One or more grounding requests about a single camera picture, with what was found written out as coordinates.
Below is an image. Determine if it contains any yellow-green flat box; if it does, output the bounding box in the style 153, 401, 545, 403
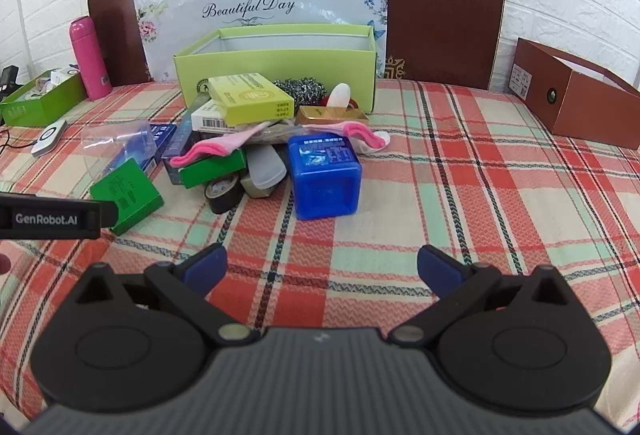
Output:
207, 72, 296, 127

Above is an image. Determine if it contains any white barcode box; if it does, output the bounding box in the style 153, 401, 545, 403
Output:
191, 99, 236, 132

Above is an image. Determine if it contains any pink thermos bottle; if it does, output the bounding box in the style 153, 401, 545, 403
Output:
69, 16, 113, 100

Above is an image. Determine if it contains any white oval device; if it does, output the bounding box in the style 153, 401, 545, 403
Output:
31, 119, 68, 158

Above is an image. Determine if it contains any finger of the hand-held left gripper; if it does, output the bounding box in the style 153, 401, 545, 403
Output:
98, 200, 120, 229

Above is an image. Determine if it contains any blue packet right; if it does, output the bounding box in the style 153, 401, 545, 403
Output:
287, 134, 363, 221

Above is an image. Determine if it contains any lime green cardboard box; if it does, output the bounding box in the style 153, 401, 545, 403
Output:
172, 25, 378, 113

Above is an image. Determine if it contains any grey plastic case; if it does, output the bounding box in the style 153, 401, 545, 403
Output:
245, 142, 288, 188

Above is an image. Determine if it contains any clear plastic bag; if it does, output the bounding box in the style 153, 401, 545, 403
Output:
80, 119, 156, 176

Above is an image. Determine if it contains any gold box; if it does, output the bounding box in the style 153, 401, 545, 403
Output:
295, 105, 370, 127

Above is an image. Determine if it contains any blue patterned box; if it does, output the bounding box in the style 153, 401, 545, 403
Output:
147, 122, 178, 176

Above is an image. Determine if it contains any small open green box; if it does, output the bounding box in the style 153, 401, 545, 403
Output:
0, 70, 87, 127

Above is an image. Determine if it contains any plaid blanket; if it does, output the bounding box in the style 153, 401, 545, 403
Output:
0, 78, 640, 421

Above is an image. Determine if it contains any steel wool scourer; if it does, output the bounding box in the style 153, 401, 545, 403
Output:
272, 76, 328, 106

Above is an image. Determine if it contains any white packet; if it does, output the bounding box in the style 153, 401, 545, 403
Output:
50, 66, 83, 85

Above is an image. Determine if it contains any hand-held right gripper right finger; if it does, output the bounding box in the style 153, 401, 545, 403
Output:
385, 244, 573, 347

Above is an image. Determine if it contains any dark navy box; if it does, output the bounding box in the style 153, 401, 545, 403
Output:
162, 115, 201, 186

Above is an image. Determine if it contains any black device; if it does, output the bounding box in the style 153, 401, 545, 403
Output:
0, 68, 20, 96

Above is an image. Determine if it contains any brown shoe box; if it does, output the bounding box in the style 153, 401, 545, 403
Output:
509, 38, 640, 151

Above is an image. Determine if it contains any bag of wooden sticks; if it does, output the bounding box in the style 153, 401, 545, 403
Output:
250, 120, 301, 146

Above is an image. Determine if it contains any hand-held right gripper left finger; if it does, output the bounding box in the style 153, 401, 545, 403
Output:
72, 242, 261, 349

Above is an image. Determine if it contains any brown wooden headboard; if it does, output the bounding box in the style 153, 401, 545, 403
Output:
87, 0, 507, 91

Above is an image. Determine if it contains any black tape roll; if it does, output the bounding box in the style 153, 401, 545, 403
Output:
205, 172, 243, 215

